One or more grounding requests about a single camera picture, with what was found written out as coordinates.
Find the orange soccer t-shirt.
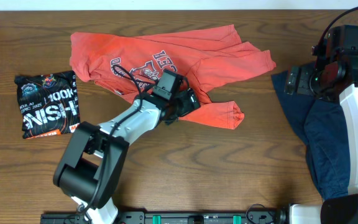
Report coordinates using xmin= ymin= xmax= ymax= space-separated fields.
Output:
xmin=70 ymin=25 xmax=276 ymax=129

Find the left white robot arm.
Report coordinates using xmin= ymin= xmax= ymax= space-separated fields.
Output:
xmin=52 ymin=88 xmax=200 ymax=223

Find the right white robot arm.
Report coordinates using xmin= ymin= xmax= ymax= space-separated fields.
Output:
xmin=272 ymin=54 xmax=358 ymax=223

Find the navy blue garment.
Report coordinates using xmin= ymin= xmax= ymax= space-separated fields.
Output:
xmin=272 ymin=71 xmax=358 ymax=200

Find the folded black printed shirt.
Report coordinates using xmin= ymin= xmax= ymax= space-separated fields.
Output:
xmin=14 ymin=70 xmax=80 ymax=139

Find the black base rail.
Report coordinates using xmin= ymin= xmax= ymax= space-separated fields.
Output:
xmin=40 ymin=204 xmax=290 ymax=224

